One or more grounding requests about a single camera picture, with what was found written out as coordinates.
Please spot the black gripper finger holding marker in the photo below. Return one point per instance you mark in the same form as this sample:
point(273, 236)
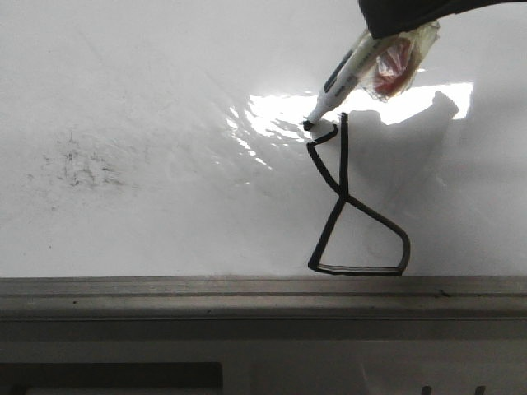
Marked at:
point(385, 18)

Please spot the white black whiteboard marker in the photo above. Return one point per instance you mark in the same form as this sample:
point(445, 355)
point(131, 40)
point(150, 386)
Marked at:
point(345, 77)

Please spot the red magnet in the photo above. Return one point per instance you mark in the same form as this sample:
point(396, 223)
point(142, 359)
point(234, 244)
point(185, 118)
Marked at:
point(395, 69)

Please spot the white plastic marker tray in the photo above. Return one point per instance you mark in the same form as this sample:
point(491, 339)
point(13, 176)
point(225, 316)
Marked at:
point(265, 367)

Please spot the white whiteboard with metal frame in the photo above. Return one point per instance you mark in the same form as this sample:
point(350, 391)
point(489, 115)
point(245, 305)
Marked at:
point(154, 172)

